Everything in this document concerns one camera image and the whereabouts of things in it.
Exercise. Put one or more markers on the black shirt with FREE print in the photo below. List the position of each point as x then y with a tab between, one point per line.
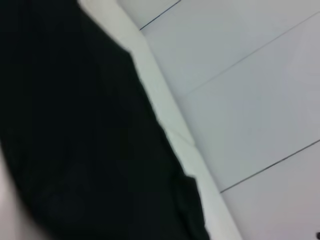
75	125

